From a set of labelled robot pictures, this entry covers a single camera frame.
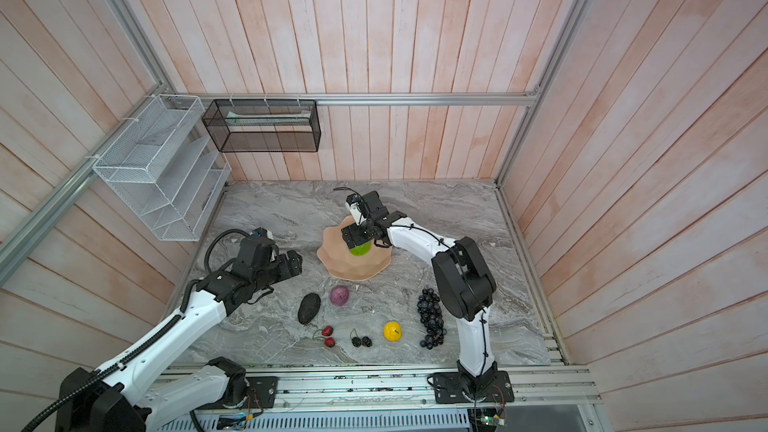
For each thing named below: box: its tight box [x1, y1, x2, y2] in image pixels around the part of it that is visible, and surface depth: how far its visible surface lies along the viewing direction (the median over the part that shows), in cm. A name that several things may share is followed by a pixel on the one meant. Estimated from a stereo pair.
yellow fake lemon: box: [383, 321, 403, 342], surface depth 81 cm
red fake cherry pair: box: [312, 325, 335, 347], surface depth 83 cm
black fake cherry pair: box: [350, 328, 373, 348], surface depth 81 cm
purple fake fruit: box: [330, 286, 349, 306], surface depth 88 cm
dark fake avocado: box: [298, 292, 321, 324], surface depth 86 cm
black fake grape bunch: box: [417, 288, 448, 350], surface depth 83 cm
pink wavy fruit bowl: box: [317, 215, 392, 281], surface depth 99 cm
